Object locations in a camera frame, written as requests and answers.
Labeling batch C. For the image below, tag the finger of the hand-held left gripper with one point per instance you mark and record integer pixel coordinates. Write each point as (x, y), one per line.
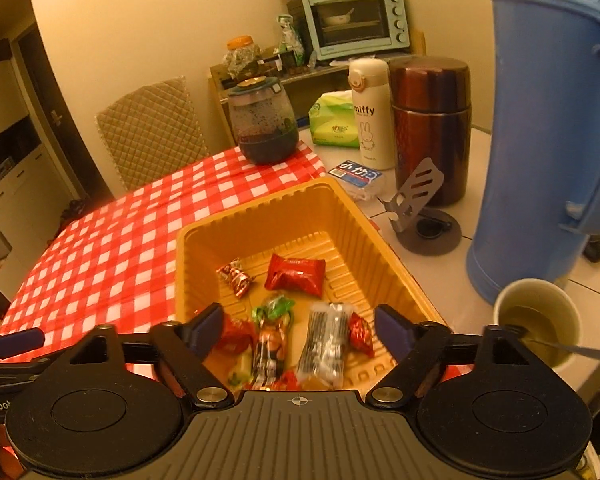
(20, 367)
(15, 341)

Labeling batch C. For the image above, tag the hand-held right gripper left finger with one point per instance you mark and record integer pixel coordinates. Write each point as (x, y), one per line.
(205, 331)

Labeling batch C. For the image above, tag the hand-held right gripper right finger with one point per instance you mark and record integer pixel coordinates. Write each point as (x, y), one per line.
(395, 332)

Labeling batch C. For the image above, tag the red orange candy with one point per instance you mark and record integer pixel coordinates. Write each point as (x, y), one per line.
(237, 335)

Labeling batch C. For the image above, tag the small red snack packet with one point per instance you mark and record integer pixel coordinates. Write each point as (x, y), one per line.
(361, 335)

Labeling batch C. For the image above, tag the yellow green snack packet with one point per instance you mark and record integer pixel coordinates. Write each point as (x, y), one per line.
(239, 375)

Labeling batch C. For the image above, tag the red gold candy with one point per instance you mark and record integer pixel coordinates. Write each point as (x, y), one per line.
(235, 277)

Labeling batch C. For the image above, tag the snack packets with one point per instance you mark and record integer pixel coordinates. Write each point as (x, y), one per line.
(270, 345)

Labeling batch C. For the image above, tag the large red snack packet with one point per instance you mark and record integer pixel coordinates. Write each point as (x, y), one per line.
(297, 272)

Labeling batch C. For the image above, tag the yellow plastic tray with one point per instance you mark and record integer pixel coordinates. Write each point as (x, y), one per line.
(290, 220)

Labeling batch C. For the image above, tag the red checked tablecloth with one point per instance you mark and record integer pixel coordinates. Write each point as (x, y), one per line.
(105, 260)

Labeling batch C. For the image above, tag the row of shoes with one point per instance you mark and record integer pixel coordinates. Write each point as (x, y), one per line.
(72, 212)

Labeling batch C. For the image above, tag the white patterned mug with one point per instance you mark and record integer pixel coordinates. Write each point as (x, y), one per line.
(535, 305)

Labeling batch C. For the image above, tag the grey phone stand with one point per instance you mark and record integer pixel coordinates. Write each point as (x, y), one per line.
(420, 180)

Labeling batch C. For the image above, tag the blue white small packet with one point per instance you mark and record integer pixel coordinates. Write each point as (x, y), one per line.
(355, 175)

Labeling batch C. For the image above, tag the white cabinet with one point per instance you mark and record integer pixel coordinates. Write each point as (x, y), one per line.
(25, 175)

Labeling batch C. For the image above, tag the metal spoon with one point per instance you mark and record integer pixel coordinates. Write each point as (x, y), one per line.
(580, 349)

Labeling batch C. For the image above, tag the quilted chair back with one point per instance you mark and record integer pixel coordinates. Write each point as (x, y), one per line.
(150, 130)

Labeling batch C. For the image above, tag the brown metallic thermos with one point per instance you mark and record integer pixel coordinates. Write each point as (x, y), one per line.
(430, 125)

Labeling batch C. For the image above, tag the dark door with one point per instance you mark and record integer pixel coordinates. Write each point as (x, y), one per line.
(65, 135)

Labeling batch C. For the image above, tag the white thermos bottle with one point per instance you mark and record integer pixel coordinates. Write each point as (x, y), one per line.
(372, 120)

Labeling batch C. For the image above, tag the glass jar with dark liquid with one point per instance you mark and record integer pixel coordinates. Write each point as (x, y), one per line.
(262, 125)

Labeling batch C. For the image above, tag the green tissue pack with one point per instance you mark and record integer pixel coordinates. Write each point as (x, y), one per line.
(332, 125)

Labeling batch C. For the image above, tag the wooden shelf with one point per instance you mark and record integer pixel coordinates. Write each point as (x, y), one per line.
(219, 110)

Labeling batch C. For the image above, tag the blue thermos jug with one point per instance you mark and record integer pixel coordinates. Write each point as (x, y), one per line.
(540, 135)

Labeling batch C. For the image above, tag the glass jar with orange lid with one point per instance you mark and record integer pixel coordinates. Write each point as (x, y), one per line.
(242, 57)

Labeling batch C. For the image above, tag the green white snack bag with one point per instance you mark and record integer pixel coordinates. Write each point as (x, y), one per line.
(290, 40)

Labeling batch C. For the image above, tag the light blue toaster oven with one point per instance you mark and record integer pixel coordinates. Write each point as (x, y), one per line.
(355, 22)

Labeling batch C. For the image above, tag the white bowl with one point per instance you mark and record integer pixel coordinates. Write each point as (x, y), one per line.
(337, 20)

